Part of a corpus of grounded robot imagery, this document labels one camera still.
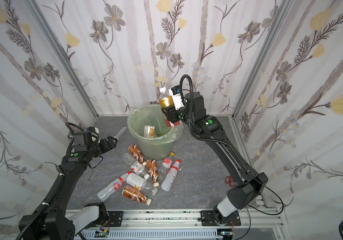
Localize yellow juice bottle red label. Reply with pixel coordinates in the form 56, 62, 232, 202
159, 87, 180, 127

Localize white bottle yellow flower label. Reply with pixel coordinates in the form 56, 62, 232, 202
143, 125, 156, 139

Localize brown bottle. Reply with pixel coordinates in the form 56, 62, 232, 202
122, 185, 152, 206
146, 159, 159, 187
128, 145, 145, 165

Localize clear crushed water bottle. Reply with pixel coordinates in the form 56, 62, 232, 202
122, 153, 150, 180

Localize white bottle yellow V label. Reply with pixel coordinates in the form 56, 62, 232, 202
126, 173, 158, 196

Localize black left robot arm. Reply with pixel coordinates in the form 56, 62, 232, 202
17, 123, 125, 240

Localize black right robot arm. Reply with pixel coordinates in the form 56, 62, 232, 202
161, 75, 268, 225

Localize green plastic waste bin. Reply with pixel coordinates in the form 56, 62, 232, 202
127, 104, 183, 161

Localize metal surgical scissors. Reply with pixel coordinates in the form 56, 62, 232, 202
82, 169, 93, 188

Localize clear bottle yellow cap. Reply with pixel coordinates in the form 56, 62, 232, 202
157, 152, 175, 180

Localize white bottle red cap left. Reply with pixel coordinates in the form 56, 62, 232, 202
97, 172, 131, 202

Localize white bottle red cap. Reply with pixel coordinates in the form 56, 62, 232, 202
97, 172, 131, 202
161, 160, 181, 192

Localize white bottle red cap right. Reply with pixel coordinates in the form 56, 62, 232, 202
161, 160, 181, 192

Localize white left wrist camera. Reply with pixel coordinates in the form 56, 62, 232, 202
85, 127, 99, 136

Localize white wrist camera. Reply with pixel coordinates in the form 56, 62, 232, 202
168, 85, 184, 110
85, 127, 99, 136

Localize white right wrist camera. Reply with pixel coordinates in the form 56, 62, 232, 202
168, 85, 184, 110

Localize red handled scissors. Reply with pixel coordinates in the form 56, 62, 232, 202
224, 176, 235, 187

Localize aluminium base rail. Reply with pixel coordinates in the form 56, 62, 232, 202
34, 208, 289, 240

